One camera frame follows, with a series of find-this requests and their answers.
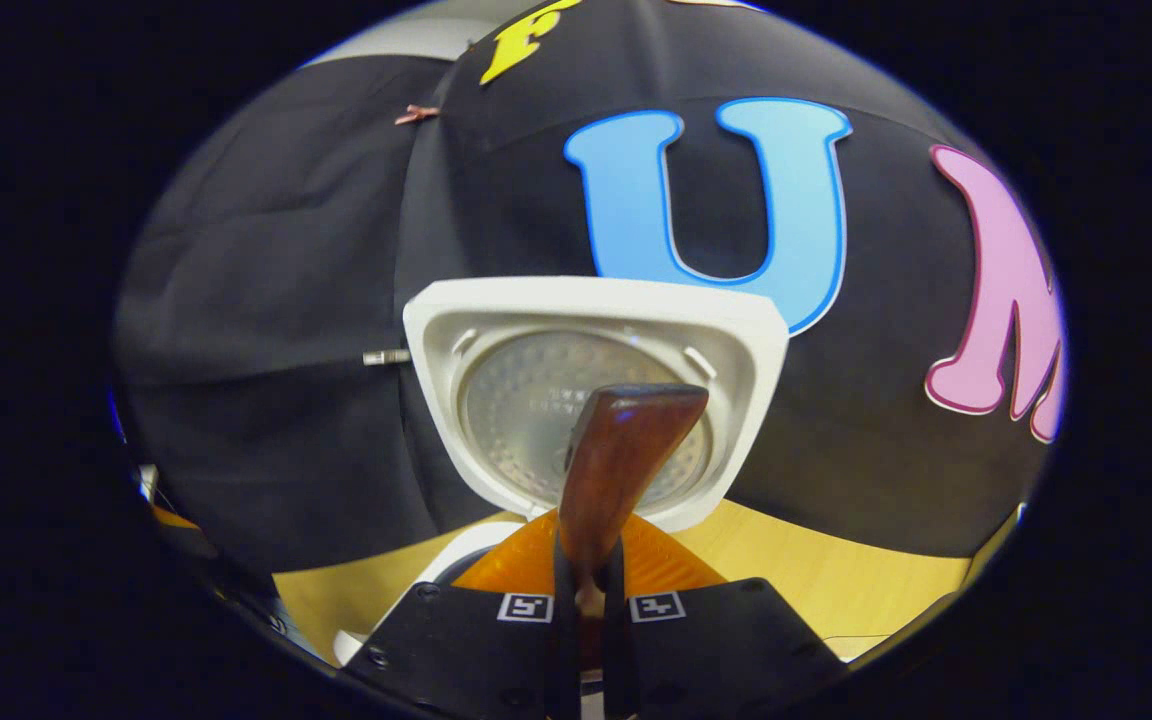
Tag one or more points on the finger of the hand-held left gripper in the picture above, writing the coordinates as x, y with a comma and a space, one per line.
176, 518

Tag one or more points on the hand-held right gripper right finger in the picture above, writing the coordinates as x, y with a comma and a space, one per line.
716, 650

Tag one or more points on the white cloth clip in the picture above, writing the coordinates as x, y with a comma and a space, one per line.
386, 357

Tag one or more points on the white rice cooker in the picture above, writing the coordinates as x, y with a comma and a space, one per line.
456, 320

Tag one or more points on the black backdrop cloth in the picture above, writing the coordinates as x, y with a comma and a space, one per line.
286, 250

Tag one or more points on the brown wooden spoon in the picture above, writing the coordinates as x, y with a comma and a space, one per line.
626, 450

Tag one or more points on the pink cloth clip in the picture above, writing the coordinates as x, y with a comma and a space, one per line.
417, 114

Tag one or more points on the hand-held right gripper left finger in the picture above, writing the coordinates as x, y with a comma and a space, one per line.
456, 650

